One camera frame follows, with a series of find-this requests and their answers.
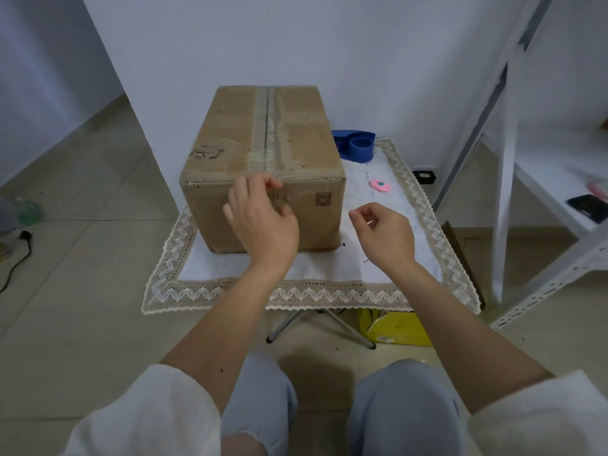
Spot person's left white sleeve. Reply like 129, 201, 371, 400
62, 364, 224, 456

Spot black cable with plug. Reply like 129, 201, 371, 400
0, 231, 33, 294

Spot person's right white sleeve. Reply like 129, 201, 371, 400
468, 370, 608, 456

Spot green plastic bottle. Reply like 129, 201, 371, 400
0, 195, 44, 231

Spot person's white sleeve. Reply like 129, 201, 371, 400
62, 364, 224, 456
468, 370, 608, 456

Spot person's left leg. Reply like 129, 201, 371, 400
221, 353, 298, 456

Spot person's leg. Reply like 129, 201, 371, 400
221, 353, 298, 456
346, 360, 470, 456

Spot black phone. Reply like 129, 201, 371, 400
566, 194, 608, 223

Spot white lace-trimmed tablecloth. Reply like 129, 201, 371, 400
142, 137, 482, 315

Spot person's right forearm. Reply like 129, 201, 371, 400
377, 260, 555, 416

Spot person's left hand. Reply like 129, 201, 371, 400
222, 174, 300, 276

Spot person's left forearm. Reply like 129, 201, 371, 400
159, 261, 291, 416

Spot blue tape dispenser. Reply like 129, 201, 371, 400
331, 130, 377, 163

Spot person's right hand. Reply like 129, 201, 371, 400
349, 202, 417, 272

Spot yellow bag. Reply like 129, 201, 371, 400
358, 308, 433, 348

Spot metal folding table legs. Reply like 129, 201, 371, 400
266, 308, 376, 350

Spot person's right leg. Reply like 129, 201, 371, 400
346, 360, 470, 456

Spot white metal shelf rack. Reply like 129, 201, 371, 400
430, 0, 608, 330

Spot brown cardboard box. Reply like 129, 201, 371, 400
180, 85, 347, 254

